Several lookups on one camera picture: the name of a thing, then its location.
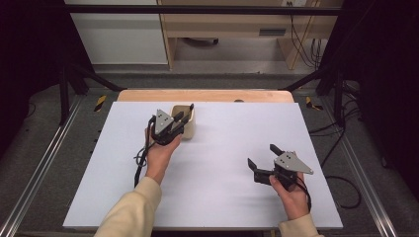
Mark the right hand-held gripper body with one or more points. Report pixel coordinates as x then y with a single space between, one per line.
286 168

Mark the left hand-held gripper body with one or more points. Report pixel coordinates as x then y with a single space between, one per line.
163 123

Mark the person's right hand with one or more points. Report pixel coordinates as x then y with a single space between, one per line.
293 200

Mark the person's left hand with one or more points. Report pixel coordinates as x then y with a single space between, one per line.
159 158

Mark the black yellow tape strip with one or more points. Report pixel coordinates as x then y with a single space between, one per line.
100 103
312 104

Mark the chair base with caster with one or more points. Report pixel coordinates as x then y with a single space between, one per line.
201 41

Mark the black metal stand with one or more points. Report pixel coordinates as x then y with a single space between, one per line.
64 95
338 95

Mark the white cabinet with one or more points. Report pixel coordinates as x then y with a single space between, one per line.
118 36

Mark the wooden desk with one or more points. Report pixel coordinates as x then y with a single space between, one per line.
230 28

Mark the black curtain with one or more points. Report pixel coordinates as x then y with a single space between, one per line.
388 82
29 49

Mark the aluminium floor rail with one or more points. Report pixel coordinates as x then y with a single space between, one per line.
39 168
365 177

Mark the black metal frame bar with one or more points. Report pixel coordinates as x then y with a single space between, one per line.
197 10

